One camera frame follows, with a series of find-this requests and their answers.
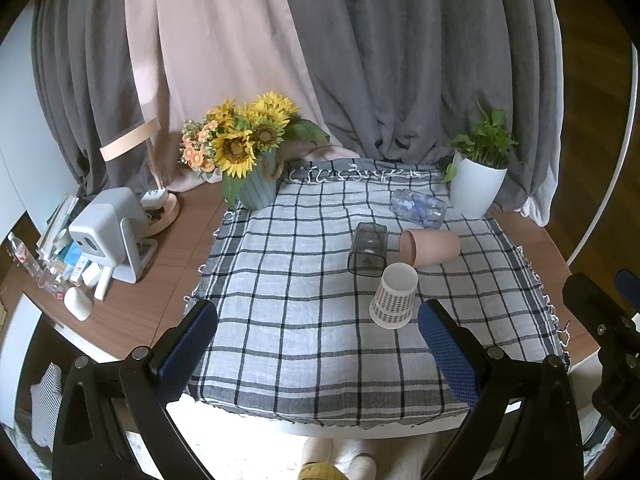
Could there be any white projector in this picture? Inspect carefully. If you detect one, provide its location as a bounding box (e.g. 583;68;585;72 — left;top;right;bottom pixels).
68;187;159;284

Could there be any white remote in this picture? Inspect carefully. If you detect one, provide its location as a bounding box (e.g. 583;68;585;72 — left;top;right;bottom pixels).
94;265;114;302

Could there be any white plant pot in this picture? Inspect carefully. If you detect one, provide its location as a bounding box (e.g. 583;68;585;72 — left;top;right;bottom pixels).
450;152;509;219

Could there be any teal ribbed vase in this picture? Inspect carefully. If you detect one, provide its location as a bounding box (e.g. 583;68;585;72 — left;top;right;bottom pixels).
235;150;282;210

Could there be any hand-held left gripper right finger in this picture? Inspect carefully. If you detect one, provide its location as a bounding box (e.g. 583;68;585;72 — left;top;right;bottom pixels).
417;299;584;480

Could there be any white earbuds case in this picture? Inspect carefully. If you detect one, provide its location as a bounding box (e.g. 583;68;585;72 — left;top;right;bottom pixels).
63;286;93;321

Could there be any striped cloth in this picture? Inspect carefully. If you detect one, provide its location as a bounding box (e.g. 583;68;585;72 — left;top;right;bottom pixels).
29;364;64;447

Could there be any green leafy plant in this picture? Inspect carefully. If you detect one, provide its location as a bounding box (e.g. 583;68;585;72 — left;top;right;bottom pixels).
442;100;521;184

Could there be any stack of books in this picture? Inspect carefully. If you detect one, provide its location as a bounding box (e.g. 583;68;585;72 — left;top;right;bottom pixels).
36;194;82;262

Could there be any sunflower bouquet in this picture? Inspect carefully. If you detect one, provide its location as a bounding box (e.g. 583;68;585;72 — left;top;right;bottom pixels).
180;91;331;207

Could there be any pink curtain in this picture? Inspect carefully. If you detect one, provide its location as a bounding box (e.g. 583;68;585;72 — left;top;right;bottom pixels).
124;0;362;196

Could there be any white slipper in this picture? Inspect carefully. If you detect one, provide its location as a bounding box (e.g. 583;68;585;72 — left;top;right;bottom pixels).
339;452;377;480

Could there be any pink cup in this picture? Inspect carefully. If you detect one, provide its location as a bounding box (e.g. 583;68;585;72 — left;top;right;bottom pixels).
398;228;461;267

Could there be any dark transparent cup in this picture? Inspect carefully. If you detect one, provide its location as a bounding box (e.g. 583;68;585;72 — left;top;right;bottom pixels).
347;222;390;277

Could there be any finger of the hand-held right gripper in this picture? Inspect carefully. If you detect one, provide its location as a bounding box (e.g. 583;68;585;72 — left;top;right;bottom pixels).
615;269;640;303
562;272;626;322

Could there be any patterned white paper cup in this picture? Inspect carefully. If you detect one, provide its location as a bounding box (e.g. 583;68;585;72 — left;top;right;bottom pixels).
369;262;419;330

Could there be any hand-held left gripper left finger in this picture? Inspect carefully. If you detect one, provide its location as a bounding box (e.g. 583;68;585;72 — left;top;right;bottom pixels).
52;299;219;480

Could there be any checked grey tablecloth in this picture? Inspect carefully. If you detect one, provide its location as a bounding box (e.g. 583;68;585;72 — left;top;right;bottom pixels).
182;157;574;429

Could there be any clear small bottle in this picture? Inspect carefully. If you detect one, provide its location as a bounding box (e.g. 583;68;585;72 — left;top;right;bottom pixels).
7;232;42;282

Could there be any wooden desk lamp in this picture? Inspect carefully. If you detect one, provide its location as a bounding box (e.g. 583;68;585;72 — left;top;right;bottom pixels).
99;117;181;236

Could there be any grey curtain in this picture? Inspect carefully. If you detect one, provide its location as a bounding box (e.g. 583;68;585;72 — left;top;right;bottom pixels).
274;0;562;212
30;0;168;202

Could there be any beige slipper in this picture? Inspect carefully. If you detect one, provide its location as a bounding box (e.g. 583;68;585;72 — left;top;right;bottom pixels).
302;437;337;467

